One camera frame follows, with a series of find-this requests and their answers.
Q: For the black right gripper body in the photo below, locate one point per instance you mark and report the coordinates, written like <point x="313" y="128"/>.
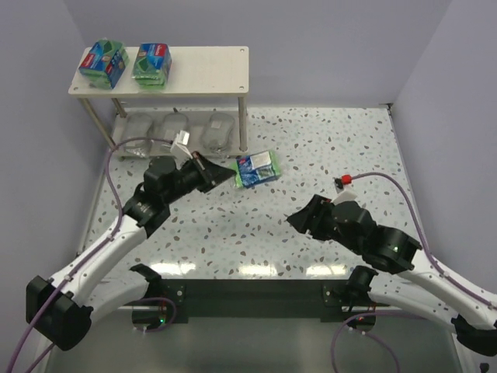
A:
<point x="314" y="217"/>

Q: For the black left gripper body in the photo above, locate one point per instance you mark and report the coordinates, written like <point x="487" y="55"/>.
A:
<point x="204" y="173"/>

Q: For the green sponge pack barcode label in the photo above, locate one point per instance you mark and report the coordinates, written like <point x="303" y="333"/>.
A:
<point x="255" y="169"/>

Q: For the silver sponge pack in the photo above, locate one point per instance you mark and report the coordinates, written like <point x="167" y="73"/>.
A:
<point x="136" y="133"/>
<point x="167" y="129"/>
<point x="217" y="132"/>

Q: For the green sponge pack blue label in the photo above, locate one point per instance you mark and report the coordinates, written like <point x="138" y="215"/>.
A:
<point x="152" y="66"/>

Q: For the green sponge pack red logo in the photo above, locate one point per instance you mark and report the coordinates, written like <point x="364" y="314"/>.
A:
<point x="105" y="63"/>

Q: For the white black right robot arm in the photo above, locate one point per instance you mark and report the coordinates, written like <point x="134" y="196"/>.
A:
<point x="396" y="272"/>

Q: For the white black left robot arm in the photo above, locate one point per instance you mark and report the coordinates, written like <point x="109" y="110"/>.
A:
<point x="57" y="307"/>

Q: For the beige two-tier wooden shelf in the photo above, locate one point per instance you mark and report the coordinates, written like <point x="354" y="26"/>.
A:
<point x="203" y="81"/>

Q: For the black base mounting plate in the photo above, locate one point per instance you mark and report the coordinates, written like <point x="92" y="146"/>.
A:
<point x="326" y="300"/>

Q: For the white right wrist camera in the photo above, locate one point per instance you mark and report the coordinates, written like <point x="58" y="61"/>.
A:
<point x="344" y="194"/>

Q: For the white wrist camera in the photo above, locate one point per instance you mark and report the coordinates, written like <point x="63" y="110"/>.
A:
<point x="344" y="194"/>
<point x="179" y="148"/>

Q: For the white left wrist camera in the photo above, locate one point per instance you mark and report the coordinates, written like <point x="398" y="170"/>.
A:
<point x="179" y="148"/>

